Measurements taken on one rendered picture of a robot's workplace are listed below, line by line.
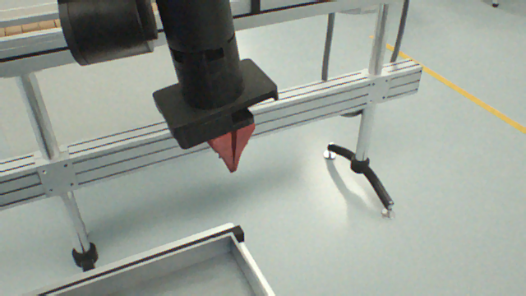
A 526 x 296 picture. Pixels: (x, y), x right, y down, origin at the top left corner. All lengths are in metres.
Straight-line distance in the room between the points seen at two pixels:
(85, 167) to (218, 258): 0.89
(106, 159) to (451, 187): 1.47
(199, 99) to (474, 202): 1.89
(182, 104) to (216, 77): 0.05
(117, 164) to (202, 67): 1.13
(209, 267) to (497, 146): 2.10
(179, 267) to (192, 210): 1.36
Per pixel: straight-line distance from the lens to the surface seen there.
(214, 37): 0.38
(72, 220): 1.63
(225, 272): 0.65
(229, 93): 0.41
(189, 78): 0.40
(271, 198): 2.04
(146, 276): 0.65
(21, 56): 1.28
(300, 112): 1.69
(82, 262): 1.74
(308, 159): 2.25
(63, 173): 1.49
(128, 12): 0.38
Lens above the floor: 1.39
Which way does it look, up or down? 38 degrees down
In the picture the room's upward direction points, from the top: straight up
